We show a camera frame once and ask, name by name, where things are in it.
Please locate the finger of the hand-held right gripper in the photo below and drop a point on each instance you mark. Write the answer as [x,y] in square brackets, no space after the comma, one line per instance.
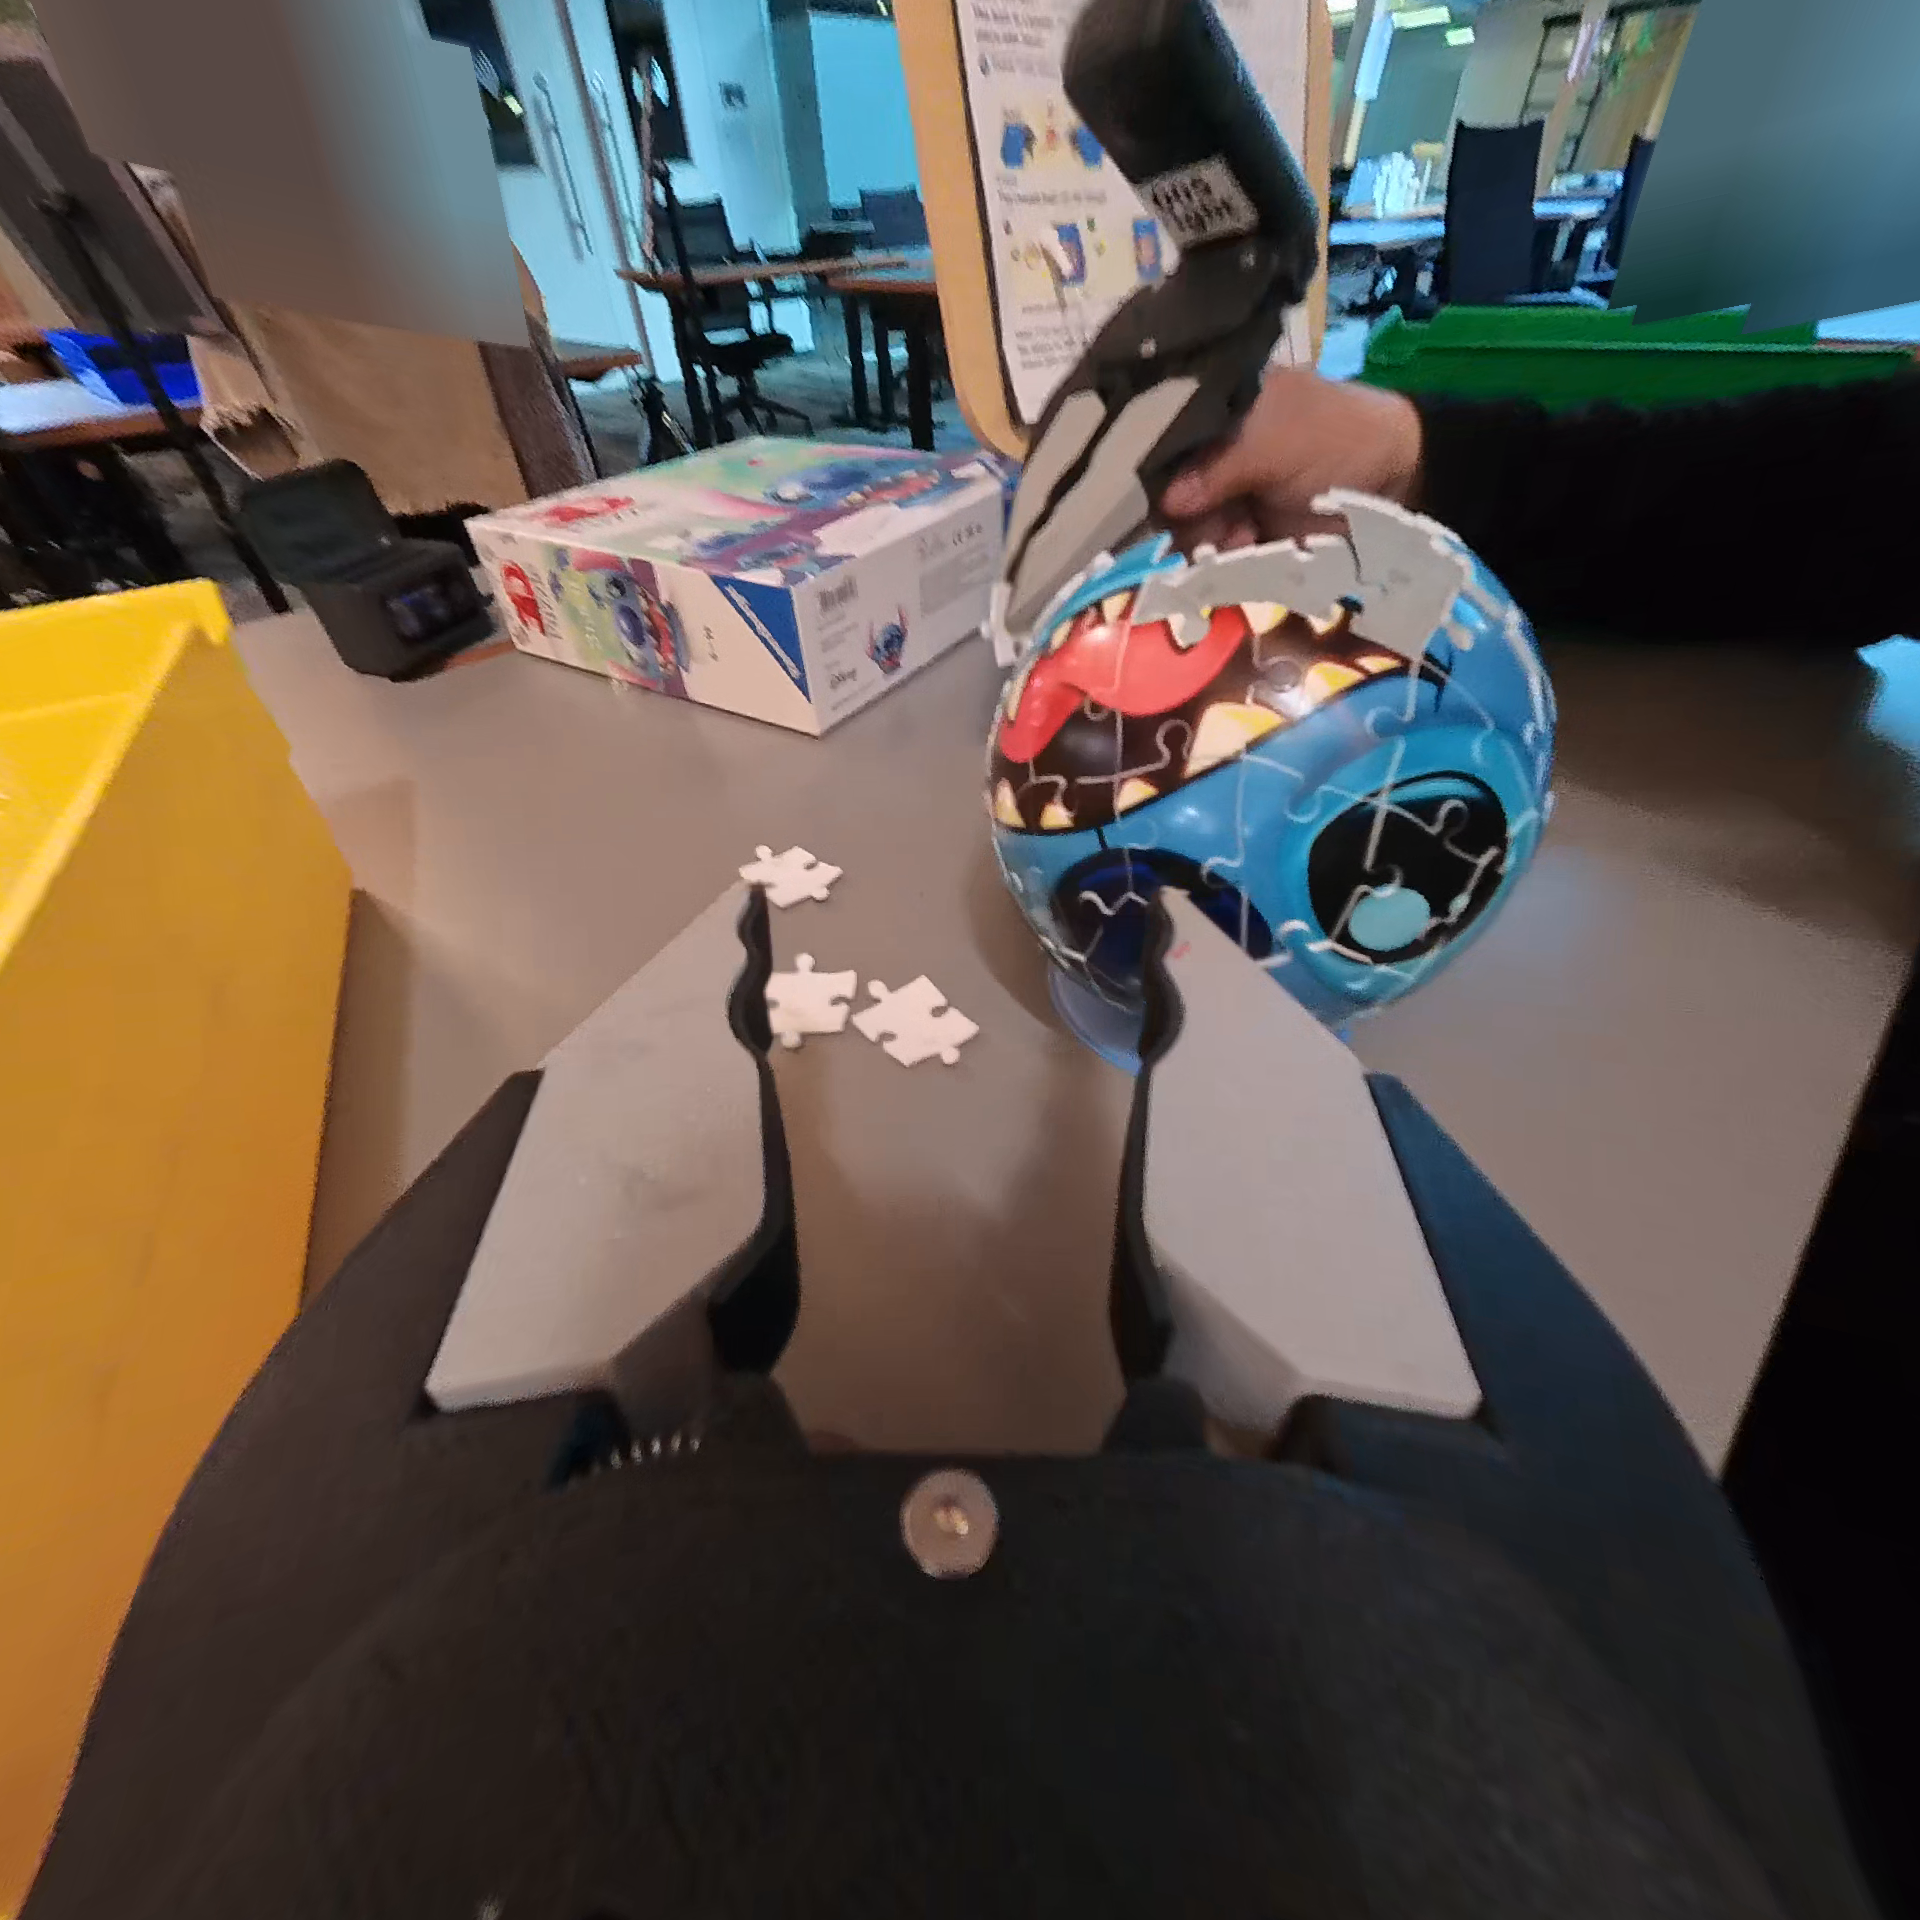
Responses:
[1152,440]
[1061,491]

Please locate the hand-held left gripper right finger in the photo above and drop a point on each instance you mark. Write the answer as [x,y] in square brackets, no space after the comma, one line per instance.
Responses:
[1286,1198]

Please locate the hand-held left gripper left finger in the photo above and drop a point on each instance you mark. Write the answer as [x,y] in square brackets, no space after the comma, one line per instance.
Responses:
[627,1182]

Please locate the blue puzzle ball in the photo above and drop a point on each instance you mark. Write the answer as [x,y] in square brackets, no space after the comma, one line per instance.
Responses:
[1315,753]

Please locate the person's right forearm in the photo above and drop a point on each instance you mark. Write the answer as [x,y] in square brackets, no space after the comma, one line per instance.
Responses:
[1668,510]

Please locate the puzzle instruction sheet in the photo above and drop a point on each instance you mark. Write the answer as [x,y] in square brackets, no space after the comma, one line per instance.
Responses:
[1039,190]

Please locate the white puzzle piece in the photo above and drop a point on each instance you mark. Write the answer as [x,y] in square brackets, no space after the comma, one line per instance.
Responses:
[789,871]
[919,1022]
[814,1003]

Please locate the puzzle box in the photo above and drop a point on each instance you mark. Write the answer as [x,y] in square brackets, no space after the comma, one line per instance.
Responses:
[753,588]

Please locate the person's right hand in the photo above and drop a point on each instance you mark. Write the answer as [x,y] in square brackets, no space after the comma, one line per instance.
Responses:
[1315,448]

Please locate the wooden board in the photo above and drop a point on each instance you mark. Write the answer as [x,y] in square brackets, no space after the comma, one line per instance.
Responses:
[934,178]

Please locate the black office chair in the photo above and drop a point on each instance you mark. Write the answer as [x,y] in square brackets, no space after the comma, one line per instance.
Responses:
[1491,209]
[729,298]

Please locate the wooden table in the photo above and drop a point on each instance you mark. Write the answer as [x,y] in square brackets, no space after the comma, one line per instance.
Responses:
[796,277]

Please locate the green board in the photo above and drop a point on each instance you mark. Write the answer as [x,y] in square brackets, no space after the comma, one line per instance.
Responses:
[1579,361]

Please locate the yellow plastic bin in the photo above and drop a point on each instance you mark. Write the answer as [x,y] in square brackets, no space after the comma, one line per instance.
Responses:
[128,1125]

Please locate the black label printer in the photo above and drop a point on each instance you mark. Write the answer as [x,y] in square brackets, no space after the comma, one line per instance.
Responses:
[356,568]

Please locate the blue storage bin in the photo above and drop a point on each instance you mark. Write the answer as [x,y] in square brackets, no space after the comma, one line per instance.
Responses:
[124,368]

